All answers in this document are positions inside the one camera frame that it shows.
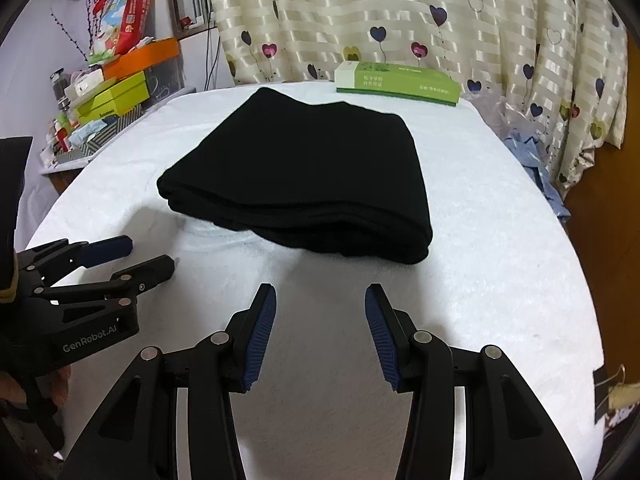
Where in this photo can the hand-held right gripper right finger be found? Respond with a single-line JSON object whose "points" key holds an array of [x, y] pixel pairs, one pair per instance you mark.
{"points": [[384, 350]]}

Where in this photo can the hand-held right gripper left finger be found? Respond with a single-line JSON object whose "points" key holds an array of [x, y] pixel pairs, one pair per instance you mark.
{"points": [[257, 350]]}

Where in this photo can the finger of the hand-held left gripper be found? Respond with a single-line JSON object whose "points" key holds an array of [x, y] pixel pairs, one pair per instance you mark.
{"points": [[145, 272], [100, 250]]}

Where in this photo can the black pants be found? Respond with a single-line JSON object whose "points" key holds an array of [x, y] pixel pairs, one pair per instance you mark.
{"points": [[310, 170]]}

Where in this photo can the person's left hand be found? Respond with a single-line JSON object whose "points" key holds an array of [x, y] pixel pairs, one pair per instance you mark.
{"points": [[57, 385]]}

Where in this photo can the striped patterned box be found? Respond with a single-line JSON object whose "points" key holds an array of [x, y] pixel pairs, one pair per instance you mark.
{"points": [[95, 140]]}

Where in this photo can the lime green box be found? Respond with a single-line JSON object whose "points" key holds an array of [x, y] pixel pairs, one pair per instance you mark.
{"points": [[120, 92]]}

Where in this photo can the dark bottle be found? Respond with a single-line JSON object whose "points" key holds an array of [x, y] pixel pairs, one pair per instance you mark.
{"points": [[59, 87]]}

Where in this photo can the small white box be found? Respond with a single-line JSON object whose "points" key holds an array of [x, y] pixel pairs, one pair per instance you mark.
{"points": [[87, 82]]}

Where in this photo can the clear storage box orange lid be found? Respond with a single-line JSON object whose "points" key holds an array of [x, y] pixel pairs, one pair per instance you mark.
{"points": [[150, 52]]}

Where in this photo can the metal binder clip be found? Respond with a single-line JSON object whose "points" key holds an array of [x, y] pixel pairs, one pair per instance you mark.
{"points": [[612, 387]]}

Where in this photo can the decorative twig branches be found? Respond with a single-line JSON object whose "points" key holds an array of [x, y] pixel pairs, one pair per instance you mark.
{"points": [[80, 15]]}

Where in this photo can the colourful red packet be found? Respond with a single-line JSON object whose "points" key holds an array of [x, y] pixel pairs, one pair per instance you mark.
{"points": [[125, 15]]}

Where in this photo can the blue cloth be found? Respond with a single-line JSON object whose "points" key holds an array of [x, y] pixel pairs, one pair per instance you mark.
{"points": [[540, 165]]}

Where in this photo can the wooden wardrobe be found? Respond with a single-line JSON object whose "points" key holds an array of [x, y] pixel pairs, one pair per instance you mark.
{"points": [[610, 240]]}

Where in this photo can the green and white box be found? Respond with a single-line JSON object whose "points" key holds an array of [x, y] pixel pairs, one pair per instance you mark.
{"points": [[395, 85]]}

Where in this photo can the clear plastic bag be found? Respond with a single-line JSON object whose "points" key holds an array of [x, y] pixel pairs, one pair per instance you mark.
{"points": [[500, 110]]}

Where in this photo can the heart print striped curtain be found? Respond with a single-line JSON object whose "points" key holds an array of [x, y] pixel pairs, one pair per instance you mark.
{"points": [[400, 10]]}

